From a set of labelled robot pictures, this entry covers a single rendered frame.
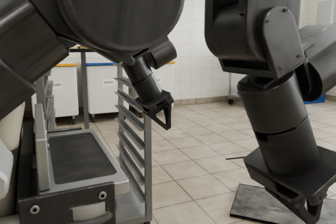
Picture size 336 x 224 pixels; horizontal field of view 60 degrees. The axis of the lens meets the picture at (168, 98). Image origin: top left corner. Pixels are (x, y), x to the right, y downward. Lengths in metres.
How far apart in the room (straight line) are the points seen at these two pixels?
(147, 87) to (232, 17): 0.44
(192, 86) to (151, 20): 4.74
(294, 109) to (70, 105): 3.53
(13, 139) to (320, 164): 0.31
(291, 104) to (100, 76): 3.50
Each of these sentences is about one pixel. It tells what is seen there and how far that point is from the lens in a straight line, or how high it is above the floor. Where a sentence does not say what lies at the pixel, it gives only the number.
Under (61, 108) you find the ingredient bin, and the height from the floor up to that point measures 0.23.
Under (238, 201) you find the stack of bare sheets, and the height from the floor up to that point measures 0.02.
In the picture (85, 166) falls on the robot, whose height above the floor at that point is 0.81.
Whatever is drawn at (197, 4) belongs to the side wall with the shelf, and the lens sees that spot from 4.94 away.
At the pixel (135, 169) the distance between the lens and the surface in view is 1.62.
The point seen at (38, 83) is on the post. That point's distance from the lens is 1.27.
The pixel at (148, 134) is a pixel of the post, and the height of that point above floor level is 0.57.
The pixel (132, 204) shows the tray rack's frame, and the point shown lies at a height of 0.15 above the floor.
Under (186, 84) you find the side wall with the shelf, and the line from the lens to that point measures 4.86.
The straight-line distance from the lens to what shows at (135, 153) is 1.59.
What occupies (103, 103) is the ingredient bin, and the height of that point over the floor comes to 0.26.
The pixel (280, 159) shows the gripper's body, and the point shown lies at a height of 0.86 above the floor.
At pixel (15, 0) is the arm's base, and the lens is 0.20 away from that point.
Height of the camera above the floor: 0.98
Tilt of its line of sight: 10 degrees down
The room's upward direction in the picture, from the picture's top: straight up
